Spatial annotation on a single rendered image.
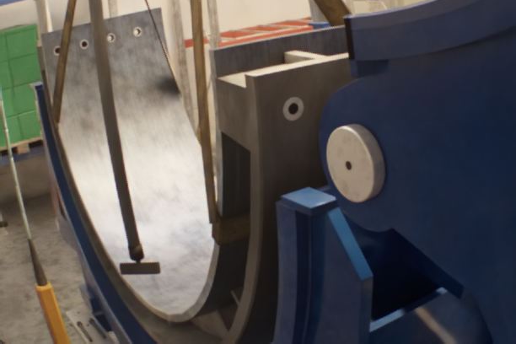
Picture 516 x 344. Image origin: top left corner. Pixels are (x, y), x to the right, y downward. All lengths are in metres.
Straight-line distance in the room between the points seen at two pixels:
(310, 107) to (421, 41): 0.52
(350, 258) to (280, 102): 0.34
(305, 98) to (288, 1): 9.02
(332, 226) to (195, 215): 1.89
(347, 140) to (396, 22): 0.26
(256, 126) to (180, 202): 1.89
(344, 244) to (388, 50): 0.45
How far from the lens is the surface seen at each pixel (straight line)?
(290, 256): 1.48
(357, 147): 1.19
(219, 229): 1.71
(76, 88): 3.48
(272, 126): 1.43
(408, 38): 1.02
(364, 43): 1.10
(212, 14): 8.30
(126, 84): 3.54
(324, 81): 1.47
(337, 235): 1.37
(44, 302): 2.73
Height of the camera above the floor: 2.59
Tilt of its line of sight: 15 degrees down
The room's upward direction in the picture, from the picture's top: 7 degrees counter-clockwise
